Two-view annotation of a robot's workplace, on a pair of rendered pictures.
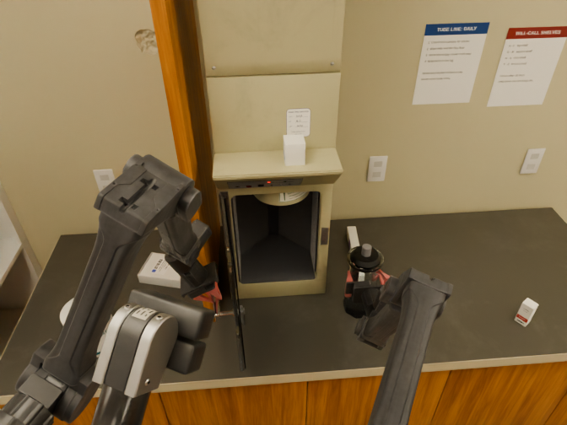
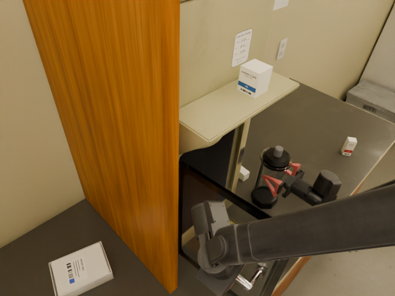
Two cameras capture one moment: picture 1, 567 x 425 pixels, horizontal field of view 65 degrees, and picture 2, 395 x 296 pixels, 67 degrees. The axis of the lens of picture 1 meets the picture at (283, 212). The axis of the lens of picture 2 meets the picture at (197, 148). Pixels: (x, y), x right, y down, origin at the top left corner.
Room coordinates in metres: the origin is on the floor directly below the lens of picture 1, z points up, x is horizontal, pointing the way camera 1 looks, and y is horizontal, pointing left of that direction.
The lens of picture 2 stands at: (0.62, 0.47, 1.86)
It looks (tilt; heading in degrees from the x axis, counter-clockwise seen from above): 42 degrees down; 317
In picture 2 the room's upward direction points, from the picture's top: 4 degrees clockwise
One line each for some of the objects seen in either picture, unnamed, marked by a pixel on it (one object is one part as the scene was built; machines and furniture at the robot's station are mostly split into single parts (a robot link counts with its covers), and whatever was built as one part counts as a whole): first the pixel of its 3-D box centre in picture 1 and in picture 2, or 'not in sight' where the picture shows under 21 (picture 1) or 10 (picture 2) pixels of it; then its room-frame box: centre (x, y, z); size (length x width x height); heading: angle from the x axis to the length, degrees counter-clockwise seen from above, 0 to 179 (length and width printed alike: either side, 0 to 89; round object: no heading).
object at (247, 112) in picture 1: (273, 181); (182, 125); (1.16, 0.03, 1.33); 0.32 x 0.25 x 0.77; 94
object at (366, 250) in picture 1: (365, 254); (277, 155); (0.98, -0.25, 1.18); 0.09 x 0.09 x 0.07
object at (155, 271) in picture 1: (165, 270); (81, 270); (1.15, 0.42, 0.96); 0.16 x 0.12 x 0.04; 79
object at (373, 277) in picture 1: (362, 282); (270, 178); (0.98, -0.25, 1.06); 0.11 x 0.11 x 0.21
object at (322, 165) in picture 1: (277, 177); (237, 115); (0.98, 0.02, 1.46); 0.32 x 0.12 x 0.10; 94
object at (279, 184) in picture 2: (355, 282); (276, 181); (0.94, -0.22, 1.10); 0.09 x 0.07 x 0.07; 4
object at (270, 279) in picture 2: (232, 284); (221, 245); (0.86, 0.14, 1.19); 0.30 x 0.01 x 0.40; 10
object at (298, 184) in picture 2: (372, 299); (299, 188); (0.87, -0.26, 1.10); 0.10 x 0.07 x 0.07; 94
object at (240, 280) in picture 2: (223, 303); (239, 271); (0.78, 0.16, 1.20); 0.10 x 0.05 x 0.03; 10
